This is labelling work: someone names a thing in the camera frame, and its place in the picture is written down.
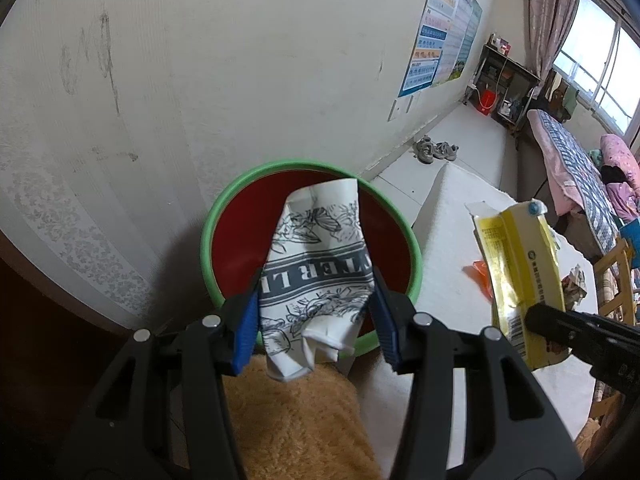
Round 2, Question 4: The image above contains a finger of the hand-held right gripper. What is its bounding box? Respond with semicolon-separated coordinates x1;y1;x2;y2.
525;302;608;366

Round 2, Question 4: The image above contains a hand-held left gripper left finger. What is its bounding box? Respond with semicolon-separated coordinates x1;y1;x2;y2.
70;267;263;480

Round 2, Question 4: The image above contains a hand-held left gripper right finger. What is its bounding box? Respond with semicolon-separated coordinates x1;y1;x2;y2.
369;267;586;480

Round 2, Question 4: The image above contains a yellow carton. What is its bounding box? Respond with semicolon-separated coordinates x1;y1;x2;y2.
465;199;571;372

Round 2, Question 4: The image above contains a white paper with black print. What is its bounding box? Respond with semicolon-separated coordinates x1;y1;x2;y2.
259;177;377;383

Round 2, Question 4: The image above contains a red bin with green rim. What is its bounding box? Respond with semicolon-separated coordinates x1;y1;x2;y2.
200;160;423;356

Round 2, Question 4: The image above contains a crumpled brown printed paper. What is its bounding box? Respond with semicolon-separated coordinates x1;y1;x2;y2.
560;264;588;306

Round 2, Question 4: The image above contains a wooden chair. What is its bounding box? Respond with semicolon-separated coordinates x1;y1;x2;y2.
590;237;640;421

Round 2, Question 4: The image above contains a plaid cushion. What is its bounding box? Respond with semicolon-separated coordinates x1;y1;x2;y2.
597;270;621;311

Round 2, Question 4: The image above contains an orange wrapper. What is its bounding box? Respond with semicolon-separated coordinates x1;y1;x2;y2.
462;260;496;301

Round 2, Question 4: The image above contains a tan fuzzy rug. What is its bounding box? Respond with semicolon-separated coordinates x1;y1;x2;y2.
222;357;381;480

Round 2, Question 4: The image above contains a blue bag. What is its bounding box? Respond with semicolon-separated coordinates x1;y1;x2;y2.
620;217;640;271

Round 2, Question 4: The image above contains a white tablecloth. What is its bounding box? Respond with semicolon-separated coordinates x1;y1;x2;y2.
350;164;601;461

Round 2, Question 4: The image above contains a bed with blue patterned quilt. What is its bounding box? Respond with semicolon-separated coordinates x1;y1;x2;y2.
527;109;640;261

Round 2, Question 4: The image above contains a pink pillow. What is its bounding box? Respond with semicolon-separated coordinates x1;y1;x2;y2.
600;134;640;186

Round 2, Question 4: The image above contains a red bucket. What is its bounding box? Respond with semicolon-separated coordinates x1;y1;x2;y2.
475;89;499;115

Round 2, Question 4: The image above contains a dark shelf unit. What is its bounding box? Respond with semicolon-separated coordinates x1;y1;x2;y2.
472;44;543;136

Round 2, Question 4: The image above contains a window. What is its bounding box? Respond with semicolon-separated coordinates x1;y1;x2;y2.
552;0;640;133

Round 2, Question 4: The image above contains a pink curtain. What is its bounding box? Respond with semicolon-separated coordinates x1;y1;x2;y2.
520;0;583;78

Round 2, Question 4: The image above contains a blue bordered wall poster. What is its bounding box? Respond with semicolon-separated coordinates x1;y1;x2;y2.
398;0;463;98

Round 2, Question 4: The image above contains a wall poster with green picture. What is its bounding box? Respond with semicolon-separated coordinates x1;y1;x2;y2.
440;0;483;86

